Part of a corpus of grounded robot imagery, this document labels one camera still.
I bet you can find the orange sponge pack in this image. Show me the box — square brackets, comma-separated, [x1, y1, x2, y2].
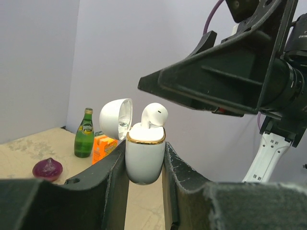
[92, 131, 118, 165]

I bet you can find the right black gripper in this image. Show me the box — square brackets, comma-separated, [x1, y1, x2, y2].
[189, 0, 297, 113]

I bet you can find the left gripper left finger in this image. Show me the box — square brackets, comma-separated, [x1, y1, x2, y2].
[0, 142, 129, 230]

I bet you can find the purple red onion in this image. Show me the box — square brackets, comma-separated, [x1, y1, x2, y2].
[32, 158, 63, 182]

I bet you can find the white gold-rimmed charging case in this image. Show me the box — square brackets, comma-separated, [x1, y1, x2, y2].
[99, 98, 166, 185]

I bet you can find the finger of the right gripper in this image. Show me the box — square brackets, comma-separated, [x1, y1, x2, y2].
[137, 30, 276, 117]

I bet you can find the green Perrier bottle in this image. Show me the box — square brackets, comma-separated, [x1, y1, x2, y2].
[74, 108, 94, 158]

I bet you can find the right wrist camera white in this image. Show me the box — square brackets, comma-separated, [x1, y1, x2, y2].
[231, 24, 240, 35]

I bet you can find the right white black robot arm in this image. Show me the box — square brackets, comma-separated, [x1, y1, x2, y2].
[138, 0, 307, 183]

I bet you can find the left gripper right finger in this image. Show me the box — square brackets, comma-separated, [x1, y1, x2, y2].
[163, 143, 307, 230]

